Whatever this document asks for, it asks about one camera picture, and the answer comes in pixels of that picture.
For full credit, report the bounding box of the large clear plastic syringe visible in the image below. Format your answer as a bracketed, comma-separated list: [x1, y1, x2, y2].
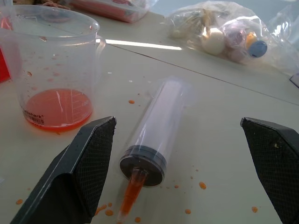
[116, 76, 197, 224]

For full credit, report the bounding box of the red box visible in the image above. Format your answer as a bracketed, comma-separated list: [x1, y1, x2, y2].
[0, 16, 14, 83]

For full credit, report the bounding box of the dark-edged white card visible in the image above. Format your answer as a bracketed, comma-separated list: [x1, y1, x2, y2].
[289, 72, 299, 89]

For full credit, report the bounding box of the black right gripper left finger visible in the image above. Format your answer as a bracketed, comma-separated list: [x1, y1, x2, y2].
[8, 116, 117, 224]

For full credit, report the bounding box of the clear bag with red contents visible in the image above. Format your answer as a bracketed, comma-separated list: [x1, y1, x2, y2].
[69, 0, 151, 23]

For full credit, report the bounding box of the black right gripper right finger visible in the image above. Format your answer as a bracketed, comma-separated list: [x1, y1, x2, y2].
[240, 117, 299, 224]

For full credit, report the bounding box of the clear bag of small items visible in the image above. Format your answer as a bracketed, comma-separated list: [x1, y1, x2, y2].
[163, 1, 299, 75]

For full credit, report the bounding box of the clear plastic measuring cup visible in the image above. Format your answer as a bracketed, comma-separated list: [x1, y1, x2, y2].
[0, 4, 107, 133]

